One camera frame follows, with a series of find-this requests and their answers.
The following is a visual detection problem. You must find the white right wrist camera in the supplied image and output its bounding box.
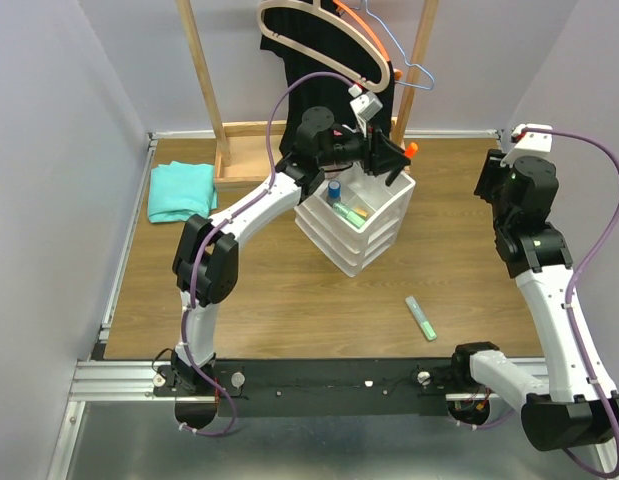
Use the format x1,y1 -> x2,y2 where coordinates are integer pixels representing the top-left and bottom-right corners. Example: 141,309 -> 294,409
500,123 -> 553,167

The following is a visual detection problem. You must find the blue wire hanger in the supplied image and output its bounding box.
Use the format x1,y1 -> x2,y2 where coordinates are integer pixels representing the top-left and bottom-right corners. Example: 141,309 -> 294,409
354,0 -> 436,91

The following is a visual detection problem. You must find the white drawer organizer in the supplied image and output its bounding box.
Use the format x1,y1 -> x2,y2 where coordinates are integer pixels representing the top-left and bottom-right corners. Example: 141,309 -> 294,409
295,165 -> 416,277

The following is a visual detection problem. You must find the blue grey glue stick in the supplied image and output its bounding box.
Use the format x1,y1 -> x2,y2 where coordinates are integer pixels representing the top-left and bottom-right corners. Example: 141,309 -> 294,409
326,180 -> 342,206

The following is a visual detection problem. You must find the wooden clothes rack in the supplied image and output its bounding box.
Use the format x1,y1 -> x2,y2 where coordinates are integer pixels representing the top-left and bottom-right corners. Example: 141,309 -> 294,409
176,1 -> 439,188

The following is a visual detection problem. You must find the black hanging garment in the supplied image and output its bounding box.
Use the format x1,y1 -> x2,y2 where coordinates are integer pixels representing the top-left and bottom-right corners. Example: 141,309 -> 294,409
260,8 -> 381,155

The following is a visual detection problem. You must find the teal folded cloth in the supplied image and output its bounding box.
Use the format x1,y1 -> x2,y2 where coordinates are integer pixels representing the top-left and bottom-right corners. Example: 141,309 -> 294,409
147,161 -> 218,224

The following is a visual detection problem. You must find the pink capped clear bottle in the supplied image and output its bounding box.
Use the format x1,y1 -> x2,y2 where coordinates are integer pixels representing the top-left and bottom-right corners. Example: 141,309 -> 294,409
325,126 -> 353,177

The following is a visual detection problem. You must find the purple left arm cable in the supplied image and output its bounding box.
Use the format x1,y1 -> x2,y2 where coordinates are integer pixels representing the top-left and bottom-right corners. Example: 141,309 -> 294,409
176,71 -> 365,437

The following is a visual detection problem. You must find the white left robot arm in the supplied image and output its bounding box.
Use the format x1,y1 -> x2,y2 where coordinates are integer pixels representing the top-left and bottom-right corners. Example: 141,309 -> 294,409
171,107 -> 417,395

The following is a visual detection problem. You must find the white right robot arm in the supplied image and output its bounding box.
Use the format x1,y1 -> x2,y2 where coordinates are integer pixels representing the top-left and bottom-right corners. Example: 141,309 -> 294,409
448,149 -> 619,451

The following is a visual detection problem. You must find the beige wooden hanger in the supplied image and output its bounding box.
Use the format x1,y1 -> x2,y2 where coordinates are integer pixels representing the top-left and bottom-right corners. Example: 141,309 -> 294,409
256,1 -> 395,98

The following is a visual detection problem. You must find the small green highlighter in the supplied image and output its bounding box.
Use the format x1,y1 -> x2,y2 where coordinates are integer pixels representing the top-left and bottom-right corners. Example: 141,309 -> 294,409
332,202 -> 366,229

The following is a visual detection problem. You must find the black orange highlighter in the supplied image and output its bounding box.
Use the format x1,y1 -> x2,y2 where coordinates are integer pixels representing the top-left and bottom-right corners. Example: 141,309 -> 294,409
404,142 -> 419,159

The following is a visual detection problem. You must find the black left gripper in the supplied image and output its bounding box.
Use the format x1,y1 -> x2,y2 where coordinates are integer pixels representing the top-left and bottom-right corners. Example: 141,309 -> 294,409
317,115 -> 410,176

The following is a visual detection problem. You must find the orange plastic hanger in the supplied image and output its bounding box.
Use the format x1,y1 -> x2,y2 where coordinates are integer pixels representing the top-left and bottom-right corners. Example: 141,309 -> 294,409
333,0 -> 390,62

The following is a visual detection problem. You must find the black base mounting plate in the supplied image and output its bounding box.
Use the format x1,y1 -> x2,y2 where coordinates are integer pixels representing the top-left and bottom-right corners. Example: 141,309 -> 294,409
153,357 -> 513,431

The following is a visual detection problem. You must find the grey green highlighter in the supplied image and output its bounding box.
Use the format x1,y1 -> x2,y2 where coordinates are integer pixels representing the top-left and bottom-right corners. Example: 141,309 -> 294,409
405,296 -> 437,342

